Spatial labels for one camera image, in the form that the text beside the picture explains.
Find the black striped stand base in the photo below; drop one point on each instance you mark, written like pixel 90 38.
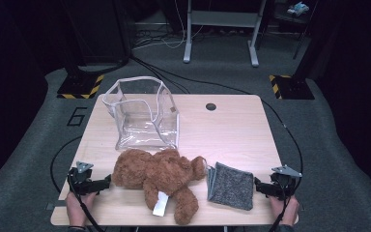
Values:
pixel 77 87
pixel 293 88

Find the dark curtain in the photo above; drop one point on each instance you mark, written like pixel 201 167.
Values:
pixel 6 64
pixel 360 64

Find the grey cloth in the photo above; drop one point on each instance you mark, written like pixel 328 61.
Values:
pixel 232 187

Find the white metal desk frame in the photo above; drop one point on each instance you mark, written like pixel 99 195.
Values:
pixel 222 18

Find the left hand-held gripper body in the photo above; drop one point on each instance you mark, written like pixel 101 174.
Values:
pixel 80 180

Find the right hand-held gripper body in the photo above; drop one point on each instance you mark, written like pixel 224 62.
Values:
pixel 283 187

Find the person's left hand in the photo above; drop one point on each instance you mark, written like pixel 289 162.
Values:
pixel 77 209

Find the brown teddy bear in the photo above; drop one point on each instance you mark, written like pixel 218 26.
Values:
pixel 161 174

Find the person's right hand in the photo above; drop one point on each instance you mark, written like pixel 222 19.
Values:
pixel 291 212

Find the light blue white item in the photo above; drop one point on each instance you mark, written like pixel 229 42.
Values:
pixel 298 8

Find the dark side table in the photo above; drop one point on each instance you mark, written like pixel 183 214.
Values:
pixel 283 19

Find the clear plastic bag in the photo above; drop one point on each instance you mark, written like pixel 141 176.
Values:
pixel 148 129

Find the black wristband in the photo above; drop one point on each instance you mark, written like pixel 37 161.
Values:
pixel 77 227

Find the grey metal table bracket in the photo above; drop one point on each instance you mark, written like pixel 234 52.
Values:
pixel 53 206

